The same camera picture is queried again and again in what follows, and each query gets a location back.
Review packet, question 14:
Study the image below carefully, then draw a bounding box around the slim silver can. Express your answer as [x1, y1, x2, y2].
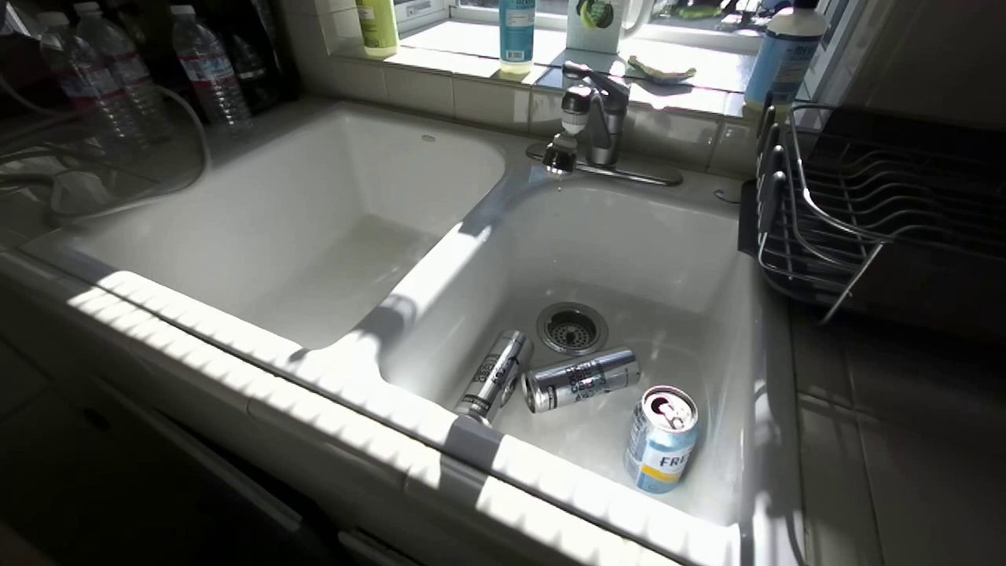
[452, 326, 537, 425]

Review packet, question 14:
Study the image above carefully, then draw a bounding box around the white mug green print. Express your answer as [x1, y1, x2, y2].
[563, 0, 659, 63]

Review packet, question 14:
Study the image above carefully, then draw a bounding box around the clear plastic water bottle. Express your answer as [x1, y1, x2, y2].
[72, 0, 172, 148]
[165, 3, 252, 133]
[33, 9, 123, 150]

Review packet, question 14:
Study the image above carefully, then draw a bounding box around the silver can with print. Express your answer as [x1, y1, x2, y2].
[518, 347, 643, 414]

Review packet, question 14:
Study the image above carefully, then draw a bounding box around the green bottle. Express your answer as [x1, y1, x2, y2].
[353, 0, 405, 63]

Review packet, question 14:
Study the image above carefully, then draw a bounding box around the dark bottle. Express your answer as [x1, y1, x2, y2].
[223, 27, 284, 114]

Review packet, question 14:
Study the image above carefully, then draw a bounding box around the blue white soap bottle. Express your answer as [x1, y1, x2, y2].
[742, 0, 832, 109]

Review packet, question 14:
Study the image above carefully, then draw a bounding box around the light blue drink can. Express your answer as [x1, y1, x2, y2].
[619, 380, 706, 497]

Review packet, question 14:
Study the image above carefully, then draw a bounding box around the metal wire dish rack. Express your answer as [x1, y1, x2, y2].
[750, 96, 1006, 330]

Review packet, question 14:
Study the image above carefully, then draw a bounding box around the metal strainer drain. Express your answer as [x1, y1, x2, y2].
[534, 299, 608, 358]

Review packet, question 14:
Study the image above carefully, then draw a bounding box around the white double basin sink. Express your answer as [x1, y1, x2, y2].
[15, 96, 783, 566]

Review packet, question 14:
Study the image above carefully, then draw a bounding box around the chrome tap faucet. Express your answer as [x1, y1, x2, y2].
[520, 63, 686, 193]

